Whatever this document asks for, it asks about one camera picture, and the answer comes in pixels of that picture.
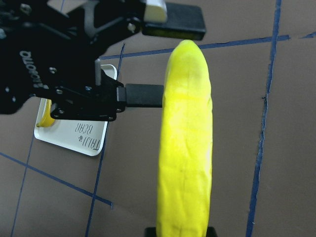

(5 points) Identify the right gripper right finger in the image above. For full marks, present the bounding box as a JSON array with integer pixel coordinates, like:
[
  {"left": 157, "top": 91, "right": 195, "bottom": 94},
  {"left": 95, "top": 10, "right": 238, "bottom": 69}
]
[{"left": 207, "top": 227, "right": 217, "bottom": 237}]

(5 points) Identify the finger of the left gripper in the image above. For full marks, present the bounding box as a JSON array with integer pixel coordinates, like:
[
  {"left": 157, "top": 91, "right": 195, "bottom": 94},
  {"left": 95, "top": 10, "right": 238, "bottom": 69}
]
[
  {"left": 142, "top": 0, "right": 206, "bottom": 40},
  {"left": 117, "top": 84, "right": 164, "bottom": 108}
]

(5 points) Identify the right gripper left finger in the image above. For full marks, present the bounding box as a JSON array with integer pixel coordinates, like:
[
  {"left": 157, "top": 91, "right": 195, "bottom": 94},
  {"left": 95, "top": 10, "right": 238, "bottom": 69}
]
[{"left": 144, "top": 227, "right": 157, "bottom": 237}]

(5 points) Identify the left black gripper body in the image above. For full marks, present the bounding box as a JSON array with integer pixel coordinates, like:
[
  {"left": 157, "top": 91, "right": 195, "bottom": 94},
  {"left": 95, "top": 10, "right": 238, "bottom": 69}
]
[{"left": 0, "top": 0, "right": 146, "bottom": 121}]

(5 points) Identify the yellow-green ridged banana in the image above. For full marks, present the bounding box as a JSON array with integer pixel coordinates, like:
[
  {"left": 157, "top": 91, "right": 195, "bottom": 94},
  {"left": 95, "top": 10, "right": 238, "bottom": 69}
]
[{"left": 156, "top": 40, "right": 213, "bottom": 237}]

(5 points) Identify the deep yellow banana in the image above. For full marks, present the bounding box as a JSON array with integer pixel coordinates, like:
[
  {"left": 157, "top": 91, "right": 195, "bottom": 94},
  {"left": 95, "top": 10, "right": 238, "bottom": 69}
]
[{"left": 36, "top": 99, "right": 55, "bottom": 128}]

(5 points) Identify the white bear tray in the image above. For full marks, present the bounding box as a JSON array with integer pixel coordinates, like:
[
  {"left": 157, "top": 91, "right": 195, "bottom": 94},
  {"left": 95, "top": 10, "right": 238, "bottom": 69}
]
[{"left": 33, "top": 64, "right": 118, "bottom": 158}]

